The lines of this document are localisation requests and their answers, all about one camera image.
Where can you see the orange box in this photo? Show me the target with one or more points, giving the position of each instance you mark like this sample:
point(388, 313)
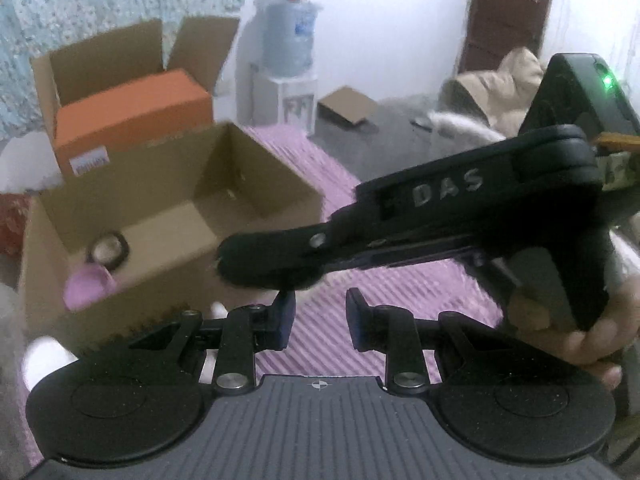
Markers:
point(135, 110)

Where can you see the large open cardboard box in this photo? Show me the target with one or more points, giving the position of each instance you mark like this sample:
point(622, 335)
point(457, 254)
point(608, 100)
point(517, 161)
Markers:
point(100, 65)

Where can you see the small cardboard box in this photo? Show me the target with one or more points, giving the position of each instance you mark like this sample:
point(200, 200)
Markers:
point(165, 240)

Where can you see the person's right hand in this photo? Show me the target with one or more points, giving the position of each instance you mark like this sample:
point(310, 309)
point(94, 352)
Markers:
point(615, 330)

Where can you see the purple plastic bowl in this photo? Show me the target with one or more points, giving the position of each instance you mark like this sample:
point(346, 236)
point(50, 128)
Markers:
point(89, 287)

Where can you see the flat cardboard piece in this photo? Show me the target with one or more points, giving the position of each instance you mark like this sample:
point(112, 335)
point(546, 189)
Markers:
point(347, 105)

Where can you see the white water dispenser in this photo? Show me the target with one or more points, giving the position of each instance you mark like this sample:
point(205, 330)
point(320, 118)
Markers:
point(282, 105)

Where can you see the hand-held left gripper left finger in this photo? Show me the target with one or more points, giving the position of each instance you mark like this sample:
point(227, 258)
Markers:
point(284, 322)

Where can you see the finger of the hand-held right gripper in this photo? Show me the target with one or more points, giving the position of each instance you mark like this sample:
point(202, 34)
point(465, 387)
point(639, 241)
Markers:
point(390, 220)

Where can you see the brown door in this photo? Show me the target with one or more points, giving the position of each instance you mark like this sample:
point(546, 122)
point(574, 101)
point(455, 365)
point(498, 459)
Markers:
point(505, 15)

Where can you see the red gift bag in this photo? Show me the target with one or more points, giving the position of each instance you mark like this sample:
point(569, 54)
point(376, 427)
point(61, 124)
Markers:
point(12, 225)

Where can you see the beige jacket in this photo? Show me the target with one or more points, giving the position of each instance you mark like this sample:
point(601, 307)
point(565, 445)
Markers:
point(500, 85)

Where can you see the purple checkered tablecloth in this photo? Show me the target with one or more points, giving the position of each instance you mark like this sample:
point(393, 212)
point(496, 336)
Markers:
point(320, 160)

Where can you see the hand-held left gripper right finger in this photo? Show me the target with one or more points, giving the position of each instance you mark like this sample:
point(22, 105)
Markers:
point(356, 322)

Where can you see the blue water jug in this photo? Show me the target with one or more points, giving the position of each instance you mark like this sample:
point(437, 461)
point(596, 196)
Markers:
point(287, 35)

